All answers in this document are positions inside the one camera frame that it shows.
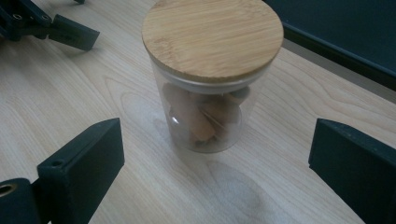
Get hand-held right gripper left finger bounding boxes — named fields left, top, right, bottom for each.
left=35, top=117, right=126, bottom=224

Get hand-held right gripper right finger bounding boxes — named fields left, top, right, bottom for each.
left=307, top=118, right=396, bottom=224

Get small wooden-lid jar brown sticks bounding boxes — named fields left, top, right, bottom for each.
left=141, top=0, right=285, bottom=154

